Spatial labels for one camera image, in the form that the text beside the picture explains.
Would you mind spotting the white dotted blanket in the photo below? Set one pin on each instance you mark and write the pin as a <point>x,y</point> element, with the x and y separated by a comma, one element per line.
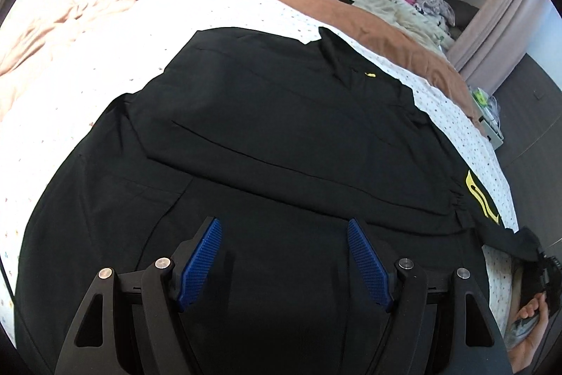
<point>246,14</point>

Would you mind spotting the floral cloth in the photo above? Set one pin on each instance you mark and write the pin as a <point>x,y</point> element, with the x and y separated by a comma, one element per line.
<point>432,8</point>

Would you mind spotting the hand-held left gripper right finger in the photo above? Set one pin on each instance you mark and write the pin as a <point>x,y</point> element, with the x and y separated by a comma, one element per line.
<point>366,265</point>

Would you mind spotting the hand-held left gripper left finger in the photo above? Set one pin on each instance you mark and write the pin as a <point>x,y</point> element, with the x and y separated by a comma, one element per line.
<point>200,265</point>

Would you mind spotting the white box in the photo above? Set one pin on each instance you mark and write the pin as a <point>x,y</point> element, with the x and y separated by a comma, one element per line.
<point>491,131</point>

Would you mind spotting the person's right hand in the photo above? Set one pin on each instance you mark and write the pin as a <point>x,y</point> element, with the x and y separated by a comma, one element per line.
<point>529,351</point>

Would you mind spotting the pink curtain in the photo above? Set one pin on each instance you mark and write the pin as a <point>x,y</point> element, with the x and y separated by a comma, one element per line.
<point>505,19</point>

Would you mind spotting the cream blanket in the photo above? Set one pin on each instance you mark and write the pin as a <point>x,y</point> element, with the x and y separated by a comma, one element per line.
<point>395,12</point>

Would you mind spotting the large black garment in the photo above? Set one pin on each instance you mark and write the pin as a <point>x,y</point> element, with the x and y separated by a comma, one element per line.
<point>285,129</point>

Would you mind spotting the yellow-green small item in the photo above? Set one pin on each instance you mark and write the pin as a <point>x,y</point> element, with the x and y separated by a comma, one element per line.
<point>480,97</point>

